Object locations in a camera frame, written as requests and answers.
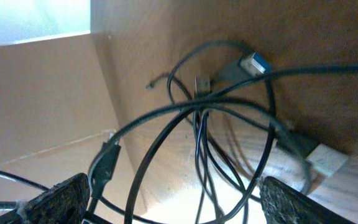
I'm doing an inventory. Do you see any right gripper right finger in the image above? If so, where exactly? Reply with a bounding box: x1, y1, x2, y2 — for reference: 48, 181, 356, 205
260, 177, 352, 224

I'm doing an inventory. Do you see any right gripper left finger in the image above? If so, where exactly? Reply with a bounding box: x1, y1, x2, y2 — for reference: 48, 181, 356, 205
0, 172, 90, 223

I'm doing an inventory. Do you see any black cable bundle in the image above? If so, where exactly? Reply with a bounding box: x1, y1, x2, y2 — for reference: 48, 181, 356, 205
0, 39, 358, 224

